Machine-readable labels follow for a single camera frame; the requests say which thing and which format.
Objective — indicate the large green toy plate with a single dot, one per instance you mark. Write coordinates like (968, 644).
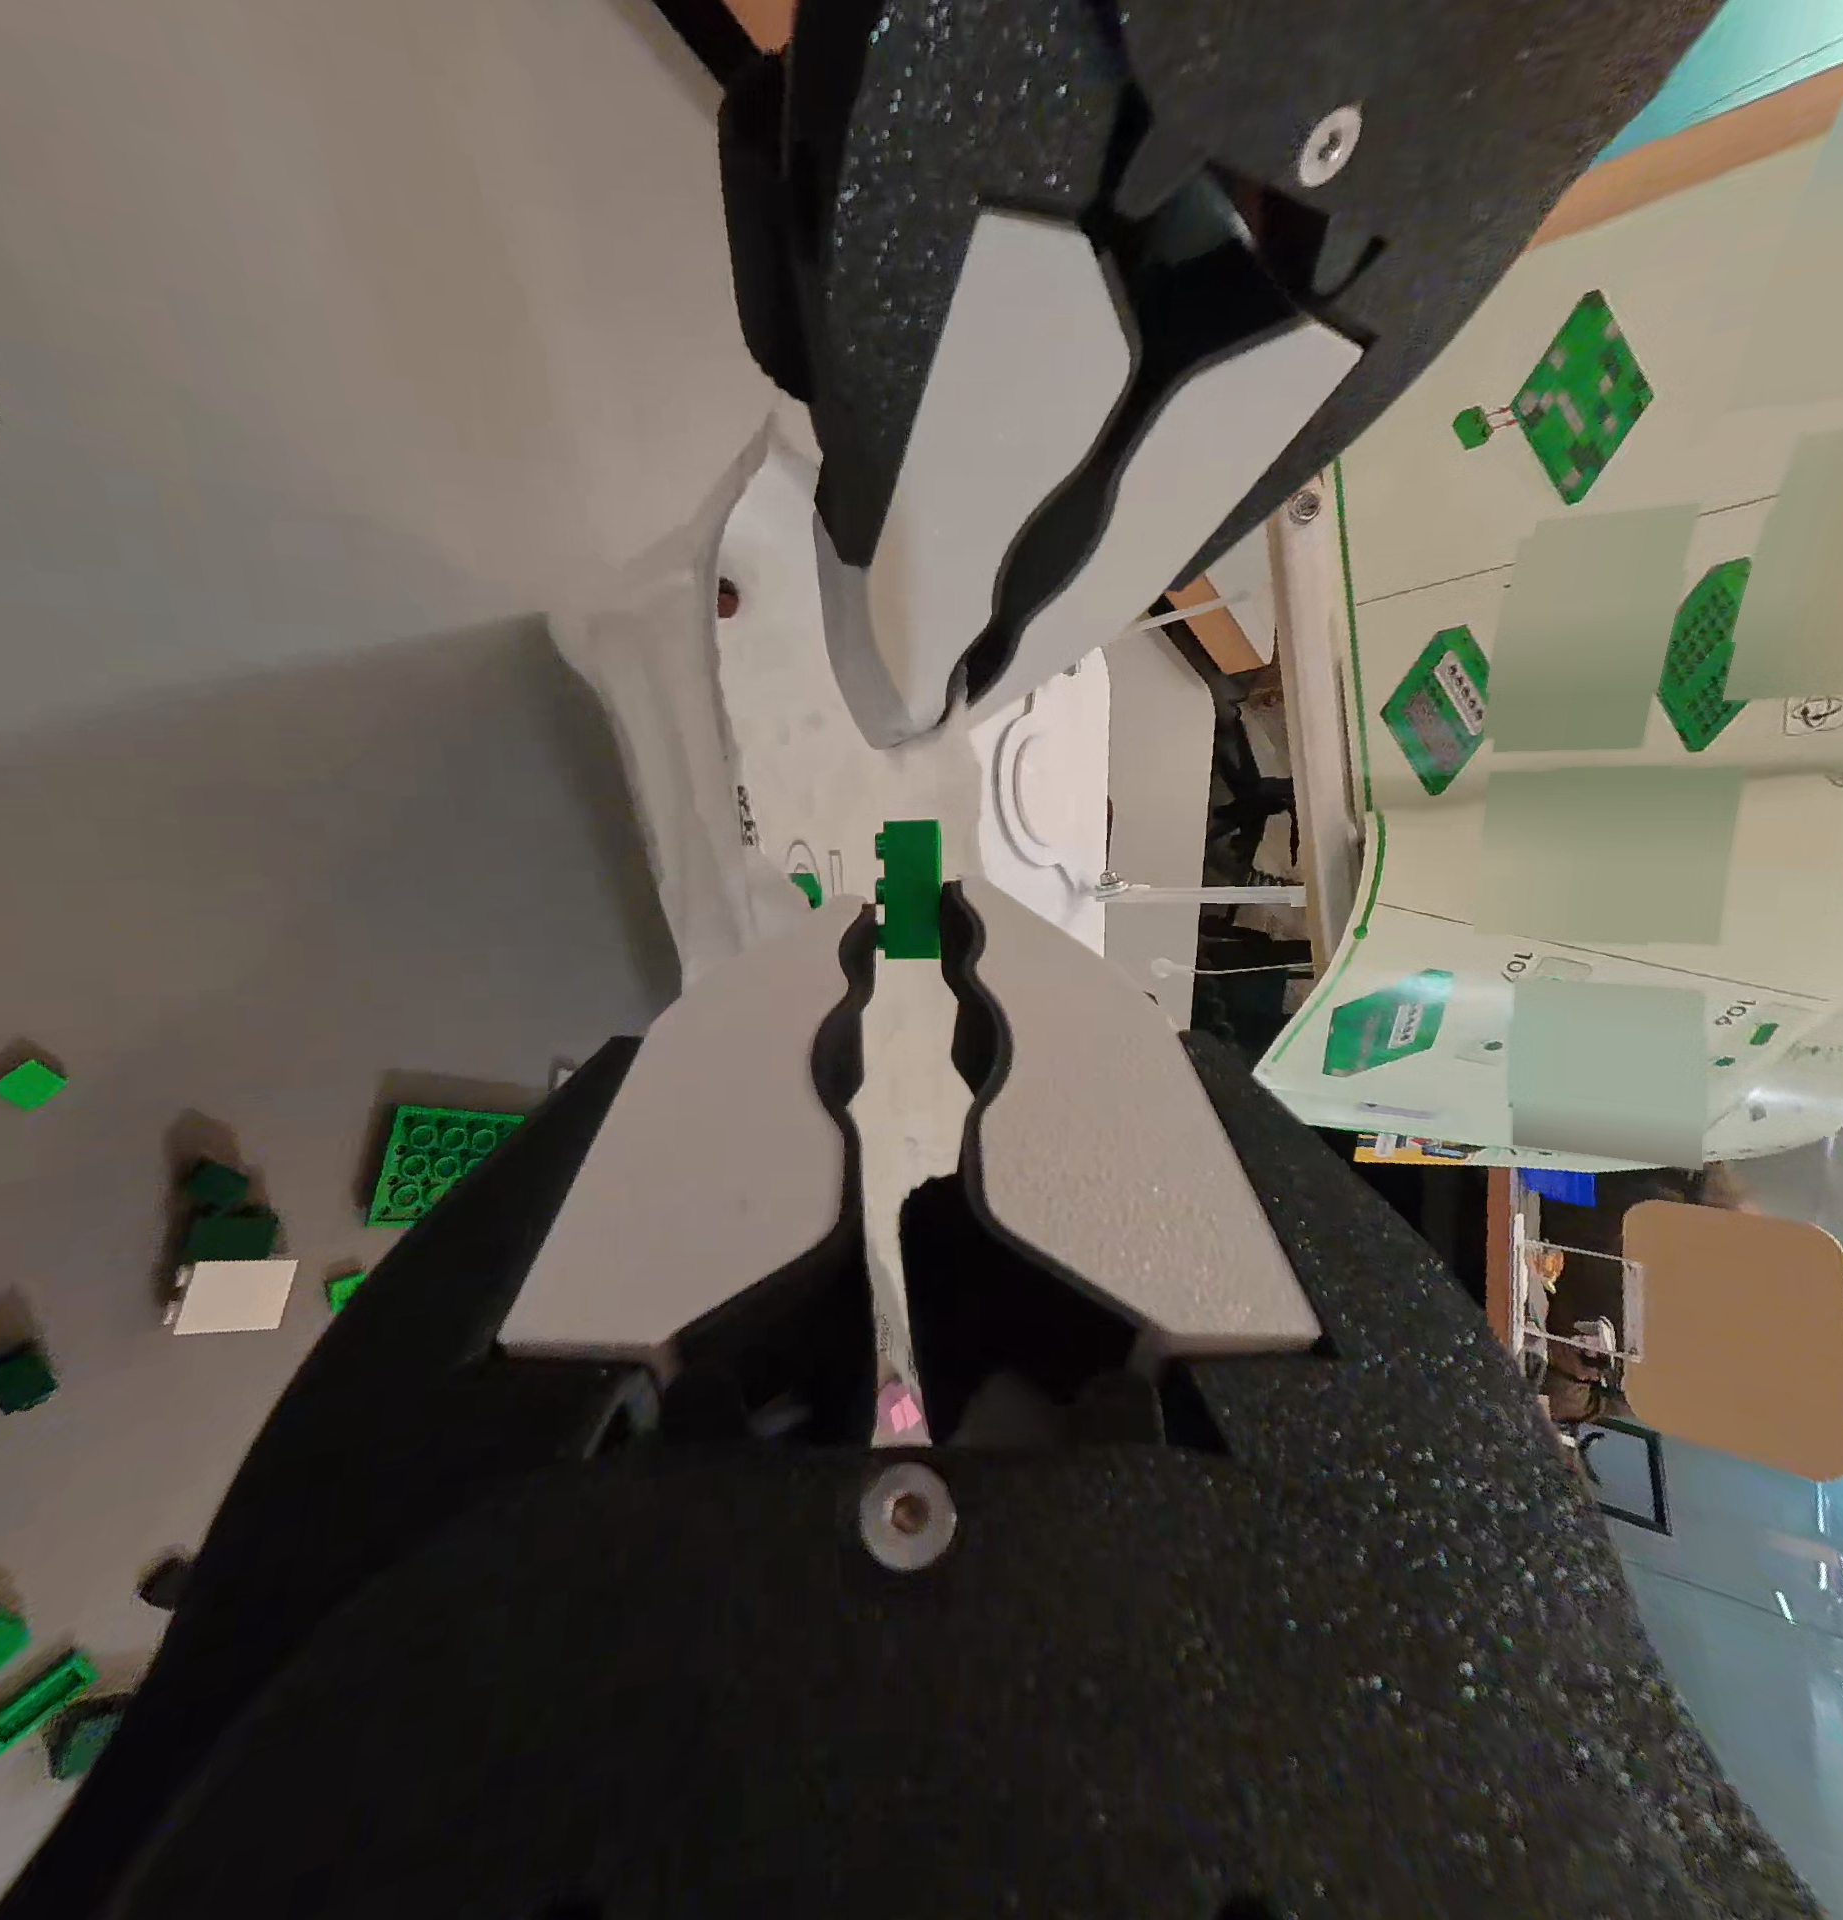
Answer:
(433, 1161)

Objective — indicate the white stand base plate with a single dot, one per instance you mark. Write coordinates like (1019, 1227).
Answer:
(1057, 750)

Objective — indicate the white printed paper bag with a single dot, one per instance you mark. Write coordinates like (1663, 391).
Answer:
(771, 720)

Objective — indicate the pile of green toy bricks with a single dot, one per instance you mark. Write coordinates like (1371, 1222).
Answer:
(231, 1236)

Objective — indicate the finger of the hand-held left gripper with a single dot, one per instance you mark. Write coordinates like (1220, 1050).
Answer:
(1237, 435)
(996, 391)

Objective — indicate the toy brick instruction booklet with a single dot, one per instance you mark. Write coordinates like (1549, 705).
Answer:
(1612, 931)

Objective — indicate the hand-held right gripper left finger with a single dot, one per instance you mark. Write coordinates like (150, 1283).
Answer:
(682, 1201)

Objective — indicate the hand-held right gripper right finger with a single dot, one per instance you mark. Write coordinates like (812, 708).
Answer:
(1146, 1201)

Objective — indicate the grey desk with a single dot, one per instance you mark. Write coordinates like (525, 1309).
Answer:
(336, 451)

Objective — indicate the large white toy brick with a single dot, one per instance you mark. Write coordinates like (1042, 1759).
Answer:
(239, 1296)

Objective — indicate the green toy brick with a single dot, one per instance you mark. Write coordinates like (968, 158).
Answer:
(912, 886)

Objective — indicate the small green toy tile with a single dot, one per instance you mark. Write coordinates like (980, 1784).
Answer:
(29, 1081)

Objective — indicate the white book stand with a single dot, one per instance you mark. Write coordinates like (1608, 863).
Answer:
(1207, 892)

